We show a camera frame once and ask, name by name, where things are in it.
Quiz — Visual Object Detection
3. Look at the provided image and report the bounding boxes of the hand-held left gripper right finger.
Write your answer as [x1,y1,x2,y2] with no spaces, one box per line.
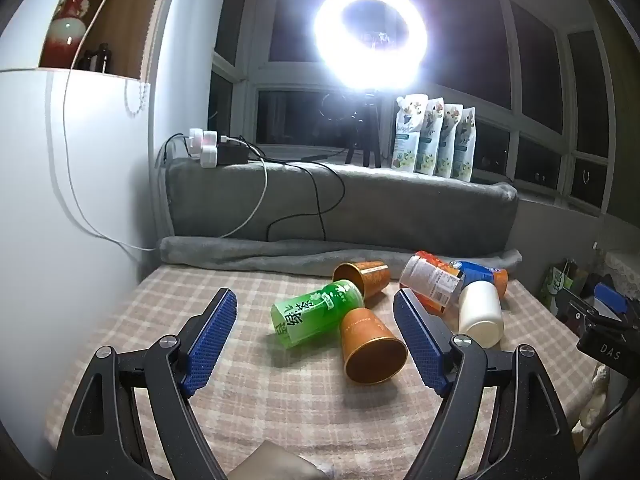
[393,289,581,480]

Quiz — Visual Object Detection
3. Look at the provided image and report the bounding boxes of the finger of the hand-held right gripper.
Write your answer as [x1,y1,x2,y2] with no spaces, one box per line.
[559,282,640,332]

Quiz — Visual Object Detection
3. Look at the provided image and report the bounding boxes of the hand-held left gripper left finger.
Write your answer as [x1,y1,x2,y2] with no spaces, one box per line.
[50,288,237,480]

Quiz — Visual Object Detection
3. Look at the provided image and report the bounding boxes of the orange paper cup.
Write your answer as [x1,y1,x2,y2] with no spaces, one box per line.
[332,260,391,306]
[339,307,409,386]

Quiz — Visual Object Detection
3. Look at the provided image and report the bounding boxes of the white orange label cup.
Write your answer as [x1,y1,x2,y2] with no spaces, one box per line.
[399,252,466,317]

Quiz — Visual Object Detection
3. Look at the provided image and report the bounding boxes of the plain white cup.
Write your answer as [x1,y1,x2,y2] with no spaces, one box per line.
[458,280,505,349]

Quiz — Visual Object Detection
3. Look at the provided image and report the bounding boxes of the blue orange cup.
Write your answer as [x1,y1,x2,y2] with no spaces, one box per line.
[451,260,509,297]

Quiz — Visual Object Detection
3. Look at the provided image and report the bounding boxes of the green tea cup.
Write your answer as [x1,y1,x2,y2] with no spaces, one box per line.
[270,280,365,349]

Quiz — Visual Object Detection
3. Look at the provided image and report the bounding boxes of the white fluffy cloth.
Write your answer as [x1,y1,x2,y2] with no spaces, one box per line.
[571,364,612,436]

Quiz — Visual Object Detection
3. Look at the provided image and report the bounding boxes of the green paper bag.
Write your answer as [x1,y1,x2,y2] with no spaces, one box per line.
[541,259,591,313]

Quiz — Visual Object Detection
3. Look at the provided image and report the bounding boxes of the plaid bed sheet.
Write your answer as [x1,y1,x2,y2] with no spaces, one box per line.
[42,260,596,480]

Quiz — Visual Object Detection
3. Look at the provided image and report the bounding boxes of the rolled grey blanket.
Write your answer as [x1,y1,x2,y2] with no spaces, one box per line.
[158,235,523,277]

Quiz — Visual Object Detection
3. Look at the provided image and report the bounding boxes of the beige cloth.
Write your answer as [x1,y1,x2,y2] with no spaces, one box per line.
[226,442,342,480]

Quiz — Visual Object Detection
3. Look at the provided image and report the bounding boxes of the grey backrest cushion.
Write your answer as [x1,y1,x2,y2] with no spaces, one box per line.
[164,158,520,256]

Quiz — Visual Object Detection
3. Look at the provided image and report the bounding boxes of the black power adapter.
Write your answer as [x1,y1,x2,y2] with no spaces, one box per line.
[216,141,250,165]

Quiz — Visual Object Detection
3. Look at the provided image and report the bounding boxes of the white green stand-up pouch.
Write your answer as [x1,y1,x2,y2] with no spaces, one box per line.
[415,98,446,177]
[389,95,434,174]
[451,107,477,184]
[434,103,464,180]

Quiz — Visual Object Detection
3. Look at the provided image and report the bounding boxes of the black tripod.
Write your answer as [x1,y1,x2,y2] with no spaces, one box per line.
[344,89,383,169]

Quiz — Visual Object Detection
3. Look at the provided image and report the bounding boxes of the dark bottle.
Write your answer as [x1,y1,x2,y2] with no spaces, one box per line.
[81,42,112,74]

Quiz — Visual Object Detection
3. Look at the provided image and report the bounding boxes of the red white vase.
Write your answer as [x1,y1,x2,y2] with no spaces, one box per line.
[40,0,103,69]

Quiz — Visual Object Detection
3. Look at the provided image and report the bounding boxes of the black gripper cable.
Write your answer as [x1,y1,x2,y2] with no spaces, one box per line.
[577,373,632,457]

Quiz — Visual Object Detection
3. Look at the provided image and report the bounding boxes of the white charger cable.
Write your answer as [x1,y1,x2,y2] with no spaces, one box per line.
[165,135,269,253]

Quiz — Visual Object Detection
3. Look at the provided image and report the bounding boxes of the black looping cable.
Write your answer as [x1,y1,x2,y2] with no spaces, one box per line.
[247,147,347,243]

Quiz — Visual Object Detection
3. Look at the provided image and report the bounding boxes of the white bead chain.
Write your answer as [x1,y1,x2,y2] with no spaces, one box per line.
[123,79,151,117]

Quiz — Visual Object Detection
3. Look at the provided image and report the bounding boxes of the long white cable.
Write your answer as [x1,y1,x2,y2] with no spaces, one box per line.
[58,0,158,253]

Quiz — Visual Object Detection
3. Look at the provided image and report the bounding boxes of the ring light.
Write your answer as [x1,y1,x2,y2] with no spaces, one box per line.
[313,0,432,92]

